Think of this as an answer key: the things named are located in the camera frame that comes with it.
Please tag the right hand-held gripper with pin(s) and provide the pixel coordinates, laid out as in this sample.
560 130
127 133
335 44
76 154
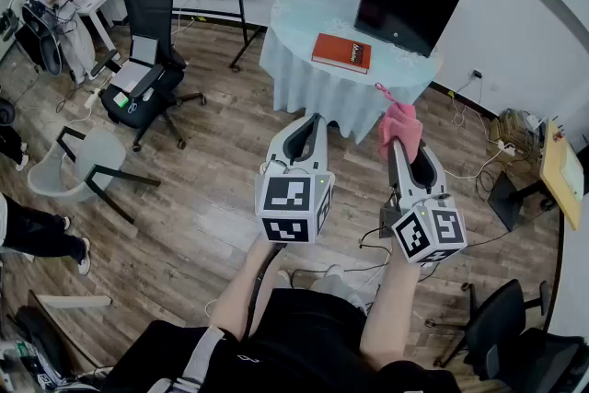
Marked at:
428 230

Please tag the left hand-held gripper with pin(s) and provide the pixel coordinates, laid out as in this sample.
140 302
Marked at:
294 193

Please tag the pink cloth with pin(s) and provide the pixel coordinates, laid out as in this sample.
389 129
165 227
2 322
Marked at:
400 126

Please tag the red book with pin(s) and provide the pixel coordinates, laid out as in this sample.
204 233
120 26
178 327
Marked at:
338 50

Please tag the person's left forearm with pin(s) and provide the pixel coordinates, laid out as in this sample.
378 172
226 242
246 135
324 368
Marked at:
239 290

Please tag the person's right forearm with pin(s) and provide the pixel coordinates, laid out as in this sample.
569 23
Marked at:
391 313

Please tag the light blue flowered tablecloth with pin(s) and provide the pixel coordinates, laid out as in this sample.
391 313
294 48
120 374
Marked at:
299 73

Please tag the black stand base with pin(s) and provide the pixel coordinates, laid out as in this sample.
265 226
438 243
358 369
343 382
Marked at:
504 198

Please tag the white power strip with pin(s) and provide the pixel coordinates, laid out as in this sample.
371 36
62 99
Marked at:
92 99
507 147

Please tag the cardboard pile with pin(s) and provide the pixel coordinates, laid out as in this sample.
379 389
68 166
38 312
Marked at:
513 124

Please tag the light wooden desk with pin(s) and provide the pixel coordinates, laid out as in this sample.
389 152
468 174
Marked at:
552 170

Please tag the black office chair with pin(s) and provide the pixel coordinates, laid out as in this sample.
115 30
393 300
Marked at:
501 313
147 9

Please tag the scissors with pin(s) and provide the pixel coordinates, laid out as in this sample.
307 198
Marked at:
132 106

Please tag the silver laptop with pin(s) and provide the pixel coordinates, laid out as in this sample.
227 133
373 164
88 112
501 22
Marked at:
133 76

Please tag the green and white box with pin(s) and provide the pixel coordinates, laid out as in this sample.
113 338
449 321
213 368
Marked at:
120 100

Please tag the person's black shirt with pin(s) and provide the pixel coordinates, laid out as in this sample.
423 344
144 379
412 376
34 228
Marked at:
303 336

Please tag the grey chair with black legs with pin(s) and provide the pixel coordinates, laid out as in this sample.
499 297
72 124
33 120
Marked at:
99 152

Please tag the black mesh chair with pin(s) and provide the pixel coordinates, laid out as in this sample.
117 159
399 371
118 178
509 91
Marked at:
39 46

